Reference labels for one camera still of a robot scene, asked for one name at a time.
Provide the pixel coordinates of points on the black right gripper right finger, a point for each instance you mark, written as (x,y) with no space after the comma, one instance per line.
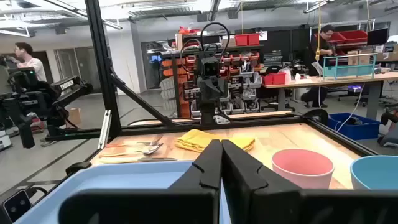
(245,177)

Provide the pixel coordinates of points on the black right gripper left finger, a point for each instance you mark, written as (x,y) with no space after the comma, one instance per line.
(199,174)

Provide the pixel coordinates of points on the yellow cloth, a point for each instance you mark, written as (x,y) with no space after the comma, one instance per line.
(199,140)

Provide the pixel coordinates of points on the pink plastic cup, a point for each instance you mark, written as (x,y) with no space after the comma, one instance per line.
(303,174)

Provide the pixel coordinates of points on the blue plastic bowl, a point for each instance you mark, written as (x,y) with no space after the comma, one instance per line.
(376,174)

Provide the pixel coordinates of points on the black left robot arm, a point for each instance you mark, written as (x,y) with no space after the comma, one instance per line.
(207,115)

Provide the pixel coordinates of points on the black background robot arm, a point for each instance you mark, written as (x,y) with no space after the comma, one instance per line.
(70,90)

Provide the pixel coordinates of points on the light blue plastic tray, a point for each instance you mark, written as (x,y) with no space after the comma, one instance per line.
(109,177)

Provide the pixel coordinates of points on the parts bin shelving rack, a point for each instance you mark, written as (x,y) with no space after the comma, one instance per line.
(245,77)

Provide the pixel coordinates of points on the wooden plank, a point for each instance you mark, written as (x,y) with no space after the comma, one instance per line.
(261,114)

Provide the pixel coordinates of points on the black office chair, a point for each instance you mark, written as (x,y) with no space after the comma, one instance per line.
(273,93)

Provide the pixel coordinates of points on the red bins on workbench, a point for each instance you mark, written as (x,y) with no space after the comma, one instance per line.
(274,79)

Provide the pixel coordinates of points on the black table clamp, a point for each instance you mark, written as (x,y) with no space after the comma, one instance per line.
(318,114)
(77,167)

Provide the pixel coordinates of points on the silver aluminium bar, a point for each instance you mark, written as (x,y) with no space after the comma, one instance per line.
(105,127)

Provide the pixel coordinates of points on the person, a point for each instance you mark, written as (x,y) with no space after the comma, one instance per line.
(32,67)
(321,46)

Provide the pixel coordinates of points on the blue floor bin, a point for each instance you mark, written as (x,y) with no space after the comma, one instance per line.
(357,130)

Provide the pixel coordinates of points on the wooden workbench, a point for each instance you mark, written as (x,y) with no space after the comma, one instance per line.
(342,81)

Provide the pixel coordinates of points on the cardboard box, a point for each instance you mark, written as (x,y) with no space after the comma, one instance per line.
(74,116)

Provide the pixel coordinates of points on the teal metal rack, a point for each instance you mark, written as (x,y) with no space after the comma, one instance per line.
(348,71)

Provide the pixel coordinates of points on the large red storage bin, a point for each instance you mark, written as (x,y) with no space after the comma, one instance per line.
(354,36)

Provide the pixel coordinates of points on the black computer monitor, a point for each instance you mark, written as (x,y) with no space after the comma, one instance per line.
(377,36)

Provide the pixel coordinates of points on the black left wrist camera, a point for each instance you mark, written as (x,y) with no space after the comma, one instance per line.
(210,67)

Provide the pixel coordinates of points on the black aluminium table frame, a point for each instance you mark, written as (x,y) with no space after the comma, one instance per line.
(102,62)

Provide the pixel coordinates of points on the black depth camera box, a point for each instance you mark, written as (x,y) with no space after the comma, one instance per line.
(17,205)

